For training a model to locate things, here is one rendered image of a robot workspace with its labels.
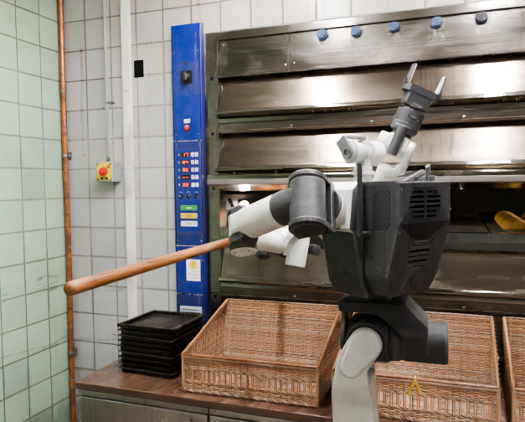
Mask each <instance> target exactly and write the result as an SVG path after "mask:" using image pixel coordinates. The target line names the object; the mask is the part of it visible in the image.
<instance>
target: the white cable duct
mask: <svg viewBox="0 0 525 422"><path fill-rule="evenodd" d="M120 10H121V75H122V108H123V141H124V173H125V206H126V265H131V264H135V263H136V215H135V182H134V147H133V114H132V80H131V13H130V0H120ZM127 303H128V319H131V318H133V317H137V283H136V275H135V276H133V277H130V278H127Z"/></svg>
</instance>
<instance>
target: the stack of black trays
mask: <svg viewBox="0 0 525 422"><path fill-rule="evenodd" d="M204 317H206V314H198V313H189V312H180V311H162V310H151V311H148V312H146V313H143V314H141V315H139V316H135V317H133V318H131V319H128V320H126V321H123V322H120V323H118V324H117V326H118V327H121V328H120V329H117V330H119V331H121V333H120V334H118V335H117V336H121V338H120V339H118V340H117V341H121V343H120V344H118V345H117V346H120V347H121V350H118V352H121V355H120V356H118V357H120V358H121V361H119V363H122V365H121V366H120V367H118V368H122V372H128V373H139V374H145V375H150V376H156V377H162V378H175V377H177V376H178V375H179V374H180V373H182V358H181V353H182V352H183V351H184V350H185V348H186V347H187V346H188V344H189V343H190V342H191V341H192V340H193V338H194V337H196V336H197V334H198V333H199V331H201V329H202V327H204V325H203V322H205V320H203V318H204Z"/></svg>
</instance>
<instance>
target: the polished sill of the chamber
mask: <svg viewBox="0 0 525 422"><path fill-rule="evenodd" d="M220 235H221V237H229V228H222V229H220ZM445 242H451V243H484V244H525V233H493V232H448V231H447V234H446V237H445Z"/></svg>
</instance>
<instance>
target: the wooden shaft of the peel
mask: <svg viewBox="0 0 525 422"><path fill-rule="evenodd" d="M225 247H229V238H226V239H221V240H217V241H214V242H211V243H207V244H202V245H199V246H196V247H192V248H190V249H186V250H181V251H178V252H174V253H171V254H168V255H163V256H159V257H157V258H153V259H149V260H144V261H141V262H138V263H135V264H131V265H126V266H122V267H120V268H116V269H114V270H108V271H105V272H101V273H98V274H95V275H89V276H86V277H83V278H80V279H77V280H72V281H68V282H67V283H66V284H65V285H64V293H65V294H66V295H68V296H73V295H76V294H79V293H82V292H85V291H89V290H92V289H95V288H98V287H101V286H105V285H108V284H111V283H114V282H117V281H119V280H125V279H127V278H130V277H133V276H135V275H140V274H143V273H146V272H148V271H151V270H156V269H159V268H162V267H164V266H167V265H172V264H175V263H178V262H180V261H184V260H188V259H191V258H193V257H196V256H200V255H204V254H207V253H209V252H213V251H215V250H220V249H222V248H225Z"/></svg>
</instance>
